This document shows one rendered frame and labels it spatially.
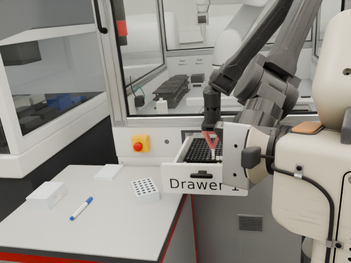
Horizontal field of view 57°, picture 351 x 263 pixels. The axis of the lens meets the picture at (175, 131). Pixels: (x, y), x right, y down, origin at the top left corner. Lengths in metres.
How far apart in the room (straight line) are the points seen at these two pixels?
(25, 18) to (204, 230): 1.27
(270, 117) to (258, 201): 0.98
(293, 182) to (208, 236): 1.24
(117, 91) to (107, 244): 0.67
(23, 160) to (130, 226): 0.63
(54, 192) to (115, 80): 0.52
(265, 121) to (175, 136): 0.90
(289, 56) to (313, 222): 0.35
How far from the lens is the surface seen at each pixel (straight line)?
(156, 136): 1.45
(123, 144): 1.52
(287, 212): 0.47
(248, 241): 1.65
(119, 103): 1.46
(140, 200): 1.22
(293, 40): 0.71
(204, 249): 1.72
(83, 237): 1.13
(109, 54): 1.43
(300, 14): 0.75
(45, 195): 1.32
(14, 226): 1.31
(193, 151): 1.27
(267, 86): 0.62
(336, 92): 0.44
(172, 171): 1.11
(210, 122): 1.10
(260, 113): 0.57
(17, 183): 1.68
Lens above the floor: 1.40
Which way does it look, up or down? 20 degrees down
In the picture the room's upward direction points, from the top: 5 degrees counter-clockwise
